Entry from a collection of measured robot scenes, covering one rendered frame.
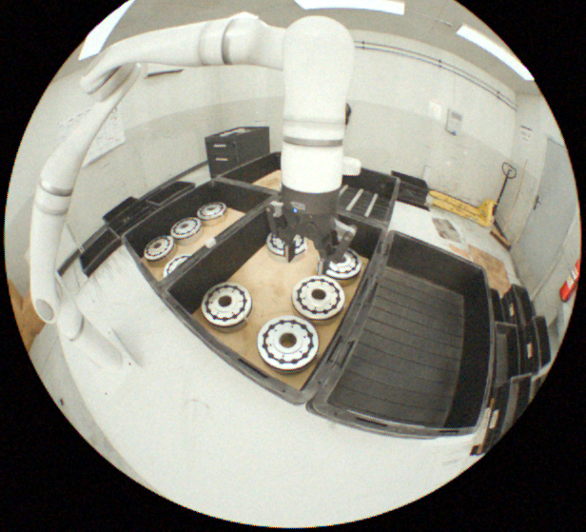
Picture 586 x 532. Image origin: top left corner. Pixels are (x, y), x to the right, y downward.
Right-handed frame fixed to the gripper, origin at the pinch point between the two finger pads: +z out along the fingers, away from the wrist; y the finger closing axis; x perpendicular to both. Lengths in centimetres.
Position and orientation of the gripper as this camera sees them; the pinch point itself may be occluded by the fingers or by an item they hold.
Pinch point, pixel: (305, 260)
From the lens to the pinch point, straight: 33.7
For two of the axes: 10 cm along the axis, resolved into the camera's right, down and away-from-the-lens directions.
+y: 8.4, 3.5, -4.1
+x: 5.4, -5.3, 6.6
